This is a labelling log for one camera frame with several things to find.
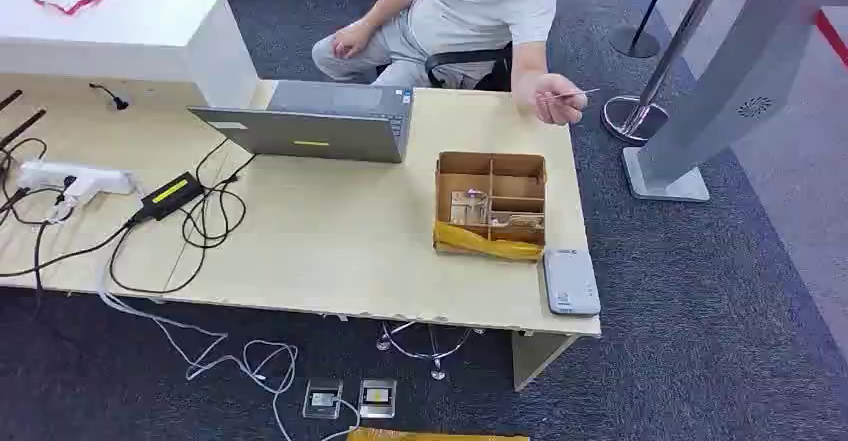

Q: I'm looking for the person's right hand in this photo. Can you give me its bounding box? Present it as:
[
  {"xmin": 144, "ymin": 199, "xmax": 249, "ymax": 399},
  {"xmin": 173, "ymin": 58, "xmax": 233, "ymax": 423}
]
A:
[{"xmin": 331, "ymin": 21, "xmax": 376, "ymax": 60}]

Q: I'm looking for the long dark rod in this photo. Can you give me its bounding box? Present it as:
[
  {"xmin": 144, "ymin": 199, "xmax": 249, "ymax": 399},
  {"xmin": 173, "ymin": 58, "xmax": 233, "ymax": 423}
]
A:
[{"xmin": 0, "ymin": 107, "xmax": 48, "ymax": 150}]

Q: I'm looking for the yellow flat package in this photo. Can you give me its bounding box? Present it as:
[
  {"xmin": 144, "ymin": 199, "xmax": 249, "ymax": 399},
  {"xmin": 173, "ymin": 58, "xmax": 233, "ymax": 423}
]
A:
[{"xmin": 345, "ymin": 426, "xmax": 532, "ymax": 441}]

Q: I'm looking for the grey-white card reader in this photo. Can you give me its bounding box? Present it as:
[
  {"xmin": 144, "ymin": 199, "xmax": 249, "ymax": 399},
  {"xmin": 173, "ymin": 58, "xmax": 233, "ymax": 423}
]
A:
[{"xmin": 543, "ymin": 248, "xmax": 602, "ymax": 317}]

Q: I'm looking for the yellow tape strip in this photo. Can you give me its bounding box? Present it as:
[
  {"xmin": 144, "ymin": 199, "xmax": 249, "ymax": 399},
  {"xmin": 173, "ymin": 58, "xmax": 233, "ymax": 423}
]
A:
[{"xmin": 433, "ymin": 220, "xmax": 545, "ymax": 262}]

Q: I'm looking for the grey kiosk stand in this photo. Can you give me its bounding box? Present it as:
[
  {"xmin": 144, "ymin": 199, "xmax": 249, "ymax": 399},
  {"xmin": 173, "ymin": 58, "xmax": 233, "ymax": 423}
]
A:
[{"xmin": 621, "ymin": 0, "xmax": 827, "ymax": 204}]

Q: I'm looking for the person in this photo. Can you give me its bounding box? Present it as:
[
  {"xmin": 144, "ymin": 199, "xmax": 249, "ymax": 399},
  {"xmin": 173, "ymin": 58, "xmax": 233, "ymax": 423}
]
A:
[{"xmin": 311, "ymin": 0, "xmax": 590, "ymax": 127}]

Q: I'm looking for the black stanchion post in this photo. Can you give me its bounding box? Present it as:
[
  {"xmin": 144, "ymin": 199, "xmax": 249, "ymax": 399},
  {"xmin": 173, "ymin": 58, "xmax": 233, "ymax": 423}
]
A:
[{"xmin": 608, "ymin": 0, "xmax": 681, "ymax": 60}]

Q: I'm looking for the person's left hand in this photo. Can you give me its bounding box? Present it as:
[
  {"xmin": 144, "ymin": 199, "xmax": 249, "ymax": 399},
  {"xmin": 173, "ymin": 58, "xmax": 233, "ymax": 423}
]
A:
[{"xmin": 513, "ymin": 72, "xmax": 590, "ymax": 127}]

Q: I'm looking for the thin card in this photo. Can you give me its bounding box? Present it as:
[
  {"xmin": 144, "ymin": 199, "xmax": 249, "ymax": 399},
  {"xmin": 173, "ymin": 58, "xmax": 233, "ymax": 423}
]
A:
[{"xmin": 539, "ymin": 88, "xmax": 602, "ymax": 102}]

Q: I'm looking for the chrome chair base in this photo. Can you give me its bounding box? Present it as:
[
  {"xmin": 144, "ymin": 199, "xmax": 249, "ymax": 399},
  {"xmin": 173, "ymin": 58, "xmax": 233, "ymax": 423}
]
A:
[{"xmin": 375, "ymin": 321, "xmax": 486, "ymax": 383}]

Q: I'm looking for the grey laptop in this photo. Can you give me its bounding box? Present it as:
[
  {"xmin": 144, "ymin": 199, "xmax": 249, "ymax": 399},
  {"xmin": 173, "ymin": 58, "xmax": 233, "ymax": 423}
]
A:
[{"xmin": 187, "ymin": 80, "xmax": 415, "ymax": 164}]

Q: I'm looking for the pale wooden desk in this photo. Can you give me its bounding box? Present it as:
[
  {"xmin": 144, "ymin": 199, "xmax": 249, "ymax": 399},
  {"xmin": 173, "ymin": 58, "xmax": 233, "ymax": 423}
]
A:
[{"xmin": 0, "ymin": 72, "xmax": 603, "ymax": 394}]

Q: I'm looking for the white cable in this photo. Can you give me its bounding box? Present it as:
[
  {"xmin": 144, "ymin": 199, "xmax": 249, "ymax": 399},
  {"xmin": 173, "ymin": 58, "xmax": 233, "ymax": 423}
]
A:
[{"xmin": 96, "ymin": 268, "xmax": 363, "ymax": 441}]

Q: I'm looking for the black chair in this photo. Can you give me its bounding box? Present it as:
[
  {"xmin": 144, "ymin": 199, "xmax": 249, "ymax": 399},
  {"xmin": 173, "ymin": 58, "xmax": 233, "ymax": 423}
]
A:
[{"xmin": 375, "ymin": 43, "xmax": 515, "ymax": 93}]

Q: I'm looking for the long black cable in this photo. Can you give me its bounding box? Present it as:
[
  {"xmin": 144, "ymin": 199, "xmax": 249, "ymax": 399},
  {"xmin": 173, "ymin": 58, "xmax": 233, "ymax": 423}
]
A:
[{"xmin": 0, "ymin": 136, "xmax": 139, "ymax": 297}]

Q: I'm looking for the white plug adapter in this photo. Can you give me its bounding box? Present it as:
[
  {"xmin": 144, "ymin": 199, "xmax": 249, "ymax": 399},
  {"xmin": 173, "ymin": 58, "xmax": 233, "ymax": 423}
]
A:
[{"xmin": 60, "ymin": 176, "xmax": 102, "ymax": 209}]

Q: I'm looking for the white power strip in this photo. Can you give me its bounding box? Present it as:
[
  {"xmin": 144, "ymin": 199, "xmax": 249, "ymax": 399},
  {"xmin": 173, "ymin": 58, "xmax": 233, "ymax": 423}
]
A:
[{"xmin": 17, "ymin": 160, "xmax": 138, "ymax": 198}]

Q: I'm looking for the card with printed picture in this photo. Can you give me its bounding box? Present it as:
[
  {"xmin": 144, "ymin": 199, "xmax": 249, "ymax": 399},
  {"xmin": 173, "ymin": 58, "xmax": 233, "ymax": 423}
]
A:
[{"xmin": 449, "ymin": 188, "xmax": 492, "ymax": 227}]

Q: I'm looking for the floor socket with white plug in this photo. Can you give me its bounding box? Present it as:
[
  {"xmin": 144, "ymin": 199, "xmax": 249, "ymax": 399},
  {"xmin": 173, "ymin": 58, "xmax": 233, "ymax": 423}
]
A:
[{"xmin": 301, "ymin": 377, "xmax": 345, "ymax": 421}]

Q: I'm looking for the black laptop power brick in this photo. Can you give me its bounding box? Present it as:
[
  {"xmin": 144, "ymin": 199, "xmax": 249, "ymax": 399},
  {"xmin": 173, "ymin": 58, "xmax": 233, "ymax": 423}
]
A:
[{"xmin": 135, "ymin": 171, "xmax": 206, "ymax": 223}]

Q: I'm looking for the short black cable stub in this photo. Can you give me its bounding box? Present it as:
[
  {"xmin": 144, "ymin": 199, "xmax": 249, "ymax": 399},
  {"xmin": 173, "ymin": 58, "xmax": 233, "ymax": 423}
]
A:
[{"xmin": 88, "ymin": 82, "xmax": 131, "ymax": 112}]

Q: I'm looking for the white counter block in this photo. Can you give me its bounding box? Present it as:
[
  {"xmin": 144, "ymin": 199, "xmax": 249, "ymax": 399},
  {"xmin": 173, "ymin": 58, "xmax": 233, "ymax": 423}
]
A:
[{"xmin": 0, "ymin": 0, "xmax": 260, "ymax": 110}]

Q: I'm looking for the red floor tape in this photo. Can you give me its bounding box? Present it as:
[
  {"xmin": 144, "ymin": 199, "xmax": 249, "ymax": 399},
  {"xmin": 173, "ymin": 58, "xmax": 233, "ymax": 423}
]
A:
[{"xmin": 813, "ymin": 9, "xmax": 848, "ymax": 70}]

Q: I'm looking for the looped black power cable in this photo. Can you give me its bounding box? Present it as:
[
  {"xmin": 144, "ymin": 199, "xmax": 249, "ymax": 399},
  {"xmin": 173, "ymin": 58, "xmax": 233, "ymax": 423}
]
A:
[{"xmin": 108, "ymin": 138, "xmax": 258, "ymax": 296}]

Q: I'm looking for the floor socket with open lid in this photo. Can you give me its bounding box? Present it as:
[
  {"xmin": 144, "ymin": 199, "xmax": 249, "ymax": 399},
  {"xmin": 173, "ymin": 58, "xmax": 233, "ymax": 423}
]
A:
[{"xmin": 356, "ymin": 377, "xmax": 398, "ymax": 421}]

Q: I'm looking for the chrome stanchion post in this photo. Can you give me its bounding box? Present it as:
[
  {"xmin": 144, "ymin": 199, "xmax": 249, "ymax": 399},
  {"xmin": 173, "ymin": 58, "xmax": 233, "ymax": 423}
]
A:
[{"xmin": 600, "ymin": 0, "xmax": 738, "ymax": 147}]

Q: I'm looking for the wooden compartment box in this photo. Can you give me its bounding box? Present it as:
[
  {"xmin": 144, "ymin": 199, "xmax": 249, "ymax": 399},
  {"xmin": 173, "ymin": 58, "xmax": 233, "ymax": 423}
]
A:
[{"xmin": 433, "ymin": 151, "xmax": 549, "ymax": 264}]

